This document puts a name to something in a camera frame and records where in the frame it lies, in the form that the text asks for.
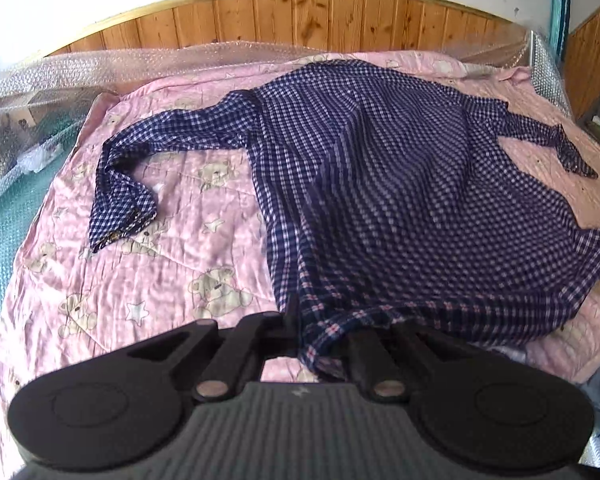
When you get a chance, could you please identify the pink teddy bear quilt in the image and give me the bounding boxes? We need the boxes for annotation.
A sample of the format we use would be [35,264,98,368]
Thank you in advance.
[0,51,600,479]

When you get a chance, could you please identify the wooden side panel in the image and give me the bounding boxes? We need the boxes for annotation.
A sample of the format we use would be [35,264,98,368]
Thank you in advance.
[564,8,600,118]

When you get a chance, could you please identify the navy checked shirt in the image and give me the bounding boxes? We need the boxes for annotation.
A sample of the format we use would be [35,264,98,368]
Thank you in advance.
[88,60,600,370]

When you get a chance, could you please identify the clear bubble wrap sheet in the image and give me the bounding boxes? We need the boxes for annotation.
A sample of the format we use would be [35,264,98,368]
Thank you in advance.
[0,25,572,199]

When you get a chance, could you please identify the wooden panel headboard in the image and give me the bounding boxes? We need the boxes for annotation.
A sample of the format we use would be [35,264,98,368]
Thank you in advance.
[57,0,526,56]

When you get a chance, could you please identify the teal bed sheet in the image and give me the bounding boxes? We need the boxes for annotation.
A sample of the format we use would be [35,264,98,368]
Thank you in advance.
[0,120,84,313]

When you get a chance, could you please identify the teal rolled mat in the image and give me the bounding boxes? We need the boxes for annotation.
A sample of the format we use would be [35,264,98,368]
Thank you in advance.
[548,0,571,67]

